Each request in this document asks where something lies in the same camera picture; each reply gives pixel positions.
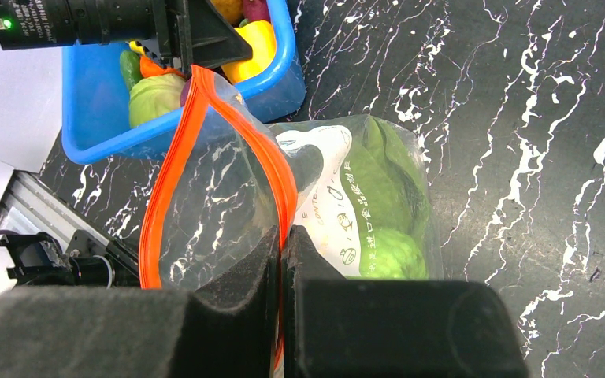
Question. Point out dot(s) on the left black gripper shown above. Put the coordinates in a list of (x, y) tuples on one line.
[(198, 32)]

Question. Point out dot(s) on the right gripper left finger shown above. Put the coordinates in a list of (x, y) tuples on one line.
[(224, 329)]

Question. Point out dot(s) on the pale green cabbage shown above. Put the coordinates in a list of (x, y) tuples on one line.
[(154, 97)]

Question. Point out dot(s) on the green custard apple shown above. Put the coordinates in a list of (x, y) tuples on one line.
[(390, 254)]

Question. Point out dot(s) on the clear zip top bag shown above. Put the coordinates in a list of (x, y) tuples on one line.
[(228, 179)]

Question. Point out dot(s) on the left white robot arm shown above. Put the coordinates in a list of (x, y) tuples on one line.
[(31, 24)]

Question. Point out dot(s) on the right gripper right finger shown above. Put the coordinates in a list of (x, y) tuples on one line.
[(337, 327)]

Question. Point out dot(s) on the blue plastic basket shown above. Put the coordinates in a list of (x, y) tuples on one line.
[(95, 100)]

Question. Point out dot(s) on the green leaf vegetable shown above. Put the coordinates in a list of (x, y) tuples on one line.
[(384, 177)]

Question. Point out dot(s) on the yellow bell pepper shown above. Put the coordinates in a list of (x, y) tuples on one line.
[(260, 36)]

